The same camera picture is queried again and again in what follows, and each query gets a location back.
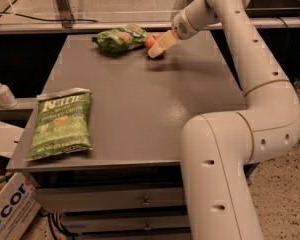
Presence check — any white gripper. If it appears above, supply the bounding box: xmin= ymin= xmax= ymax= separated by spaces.
xmin=157 ymin=9 xmax=198 ymax=51

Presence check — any red apple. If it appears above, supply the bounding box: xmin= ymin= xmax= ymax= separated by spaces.
xmin=144 ymin=33 xmax=165 ymax=58

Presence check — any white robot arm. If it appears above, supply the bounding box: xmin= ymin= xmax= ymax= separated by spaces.
xmin=148 ymin=0 xmax=300 ymax=240

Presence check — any green rice chip bag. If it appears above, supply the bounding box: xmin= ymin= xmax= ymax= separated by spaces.
xmin=92 ymin=24 xmax=149 ymax=53

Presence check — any green Kettle jalapeno chip bag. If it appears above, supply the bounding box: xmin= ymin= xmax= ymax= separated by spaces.
xmin=26 ymin=88 xmax=92 ymax=161

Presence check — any grey drawer cabinet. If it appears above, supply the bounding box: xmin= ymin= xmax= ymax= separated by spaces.
xmin=9 ymin=32 xmax=246 ymax=240

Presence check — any white pump sanitizer bottle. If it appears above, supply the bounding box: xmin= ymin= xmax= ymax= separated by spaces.
xmin=0 ymin=83 xmax=17 ymax=109

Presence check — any white printed cardboard box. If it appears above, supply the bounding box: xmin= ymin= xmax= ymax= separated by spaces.
xmin=0 ymin=121 xmax=40 ymax=240

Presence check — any black cable behind glass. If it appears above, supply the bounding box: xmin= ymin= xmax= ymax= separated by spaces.
xmin=0 ymin=0 xmax=99 ymax=24

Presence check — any black cable on floor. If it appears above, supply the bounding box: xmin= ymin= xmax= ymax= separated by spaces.
xmin=39 ymin=210 xmax=78 ymax=240

